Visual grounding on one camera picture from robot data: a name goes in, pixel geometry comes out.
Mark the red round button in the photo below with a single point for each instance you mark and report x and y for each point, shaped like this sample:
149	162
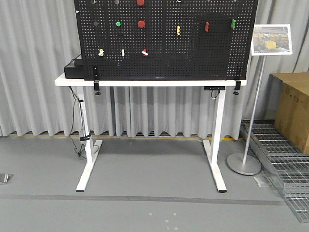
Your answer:
140	2
141	24

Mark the red-white lever knob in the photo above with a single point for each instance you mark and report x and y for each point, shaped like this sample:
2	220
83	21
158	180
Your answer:
144	52

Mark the red round button top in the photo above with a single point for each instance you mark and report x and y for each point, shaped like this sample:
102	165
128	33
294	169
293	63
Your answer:
140	2

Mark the left black table clamp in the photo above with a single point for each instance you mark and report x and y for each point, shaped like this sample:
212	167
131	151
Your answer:
96	81

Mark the table height control panel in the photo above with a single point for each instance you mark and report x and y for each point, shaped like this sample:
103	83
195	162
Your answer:
214	88

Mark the green vertical handle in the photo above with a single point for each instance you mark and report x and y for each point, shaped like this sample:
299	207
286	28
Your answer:
233	24

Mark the yellow-white lever knob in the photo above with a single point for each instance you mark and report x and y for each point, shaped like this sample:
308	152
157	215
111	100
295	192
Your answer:
101	52

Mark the red vertical handle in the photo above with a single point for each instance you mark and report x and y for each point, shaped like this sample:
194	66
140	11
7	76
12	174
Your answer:
207	25

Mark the sign stand with photo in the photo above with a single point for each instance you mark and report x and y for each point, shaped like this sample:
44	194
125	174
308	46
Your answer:
267	40

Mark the brown cardboard box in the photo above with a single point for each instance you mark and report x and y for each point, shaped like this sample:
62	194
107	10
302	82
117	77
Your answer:
292	117

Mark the black table clamp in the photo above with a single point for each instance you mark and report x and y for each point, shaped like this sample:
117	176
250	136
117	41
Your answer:
238	82
96	81

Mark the red round button middle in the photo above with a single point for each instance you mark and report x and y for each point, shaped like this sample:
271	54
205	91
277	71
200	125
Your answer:
141	24

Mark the metal floor grating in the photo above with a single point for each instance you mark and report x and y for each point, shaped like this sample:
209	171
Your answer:
284	164

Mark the metal floor plate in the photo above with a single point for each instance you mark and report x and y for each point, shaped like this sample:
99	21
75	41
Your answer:
5	178

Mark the black perforated pegboard panel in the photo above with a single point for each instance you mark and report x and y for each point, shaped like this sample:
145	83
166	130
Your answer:
194	55

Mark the right black table clamp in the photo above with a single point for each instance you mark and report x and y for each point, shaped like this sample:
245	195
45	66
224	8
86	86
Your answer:
238	82

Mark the black box behind pegboard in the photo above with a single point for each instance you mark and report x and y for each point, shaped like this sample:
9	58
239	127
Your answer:
75	69

